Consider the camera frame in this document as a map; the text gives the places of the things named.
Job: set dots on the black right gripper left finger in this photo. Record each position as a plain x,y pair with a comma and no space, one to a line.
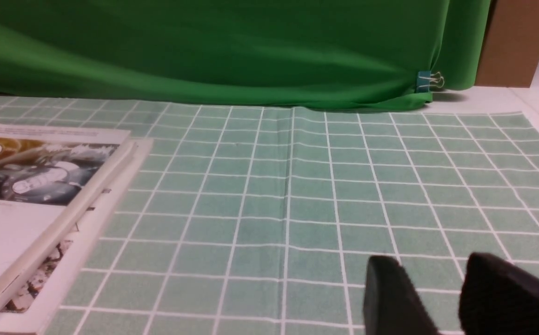
391,303

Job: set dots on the top white textbook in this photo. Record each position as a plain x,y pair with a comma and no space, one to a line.
47,173

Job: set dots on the brown cardboard box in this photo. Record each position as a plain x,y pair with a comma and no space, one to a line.
510,52

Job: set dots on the green backdrop cloth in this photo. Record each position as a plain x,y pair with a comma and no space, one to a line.
320,54

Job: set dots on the bottom thin white book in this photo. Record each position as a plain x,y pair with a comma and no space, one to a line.
28,306

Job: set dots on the green checkered tablecloth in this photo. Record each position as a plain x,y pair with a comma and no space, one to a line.
254,220

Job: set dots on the blue binder clip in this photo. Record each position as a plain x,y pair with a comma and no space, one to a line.
426,80

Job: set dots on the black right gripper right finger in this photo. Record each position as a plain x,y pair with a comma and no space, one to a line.
498,298

